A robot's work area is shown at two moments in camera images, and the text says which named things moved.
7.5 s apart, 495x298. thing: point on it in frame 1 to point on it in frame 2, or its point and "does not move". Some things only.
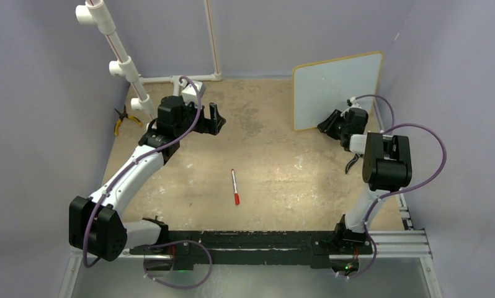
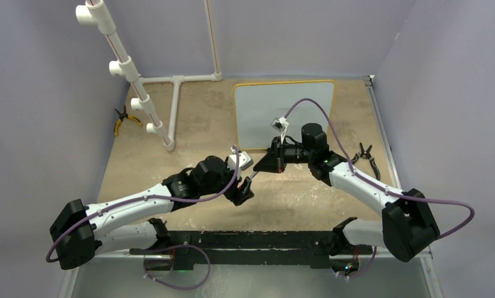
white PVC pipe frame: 94,13 does not move
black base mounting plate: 188,248 does not move
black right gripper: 326,126 to 275,160
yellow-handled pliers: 121,117 does not move
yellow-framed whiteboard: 320,88 to 257,103
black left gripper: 211,125 to 236,195
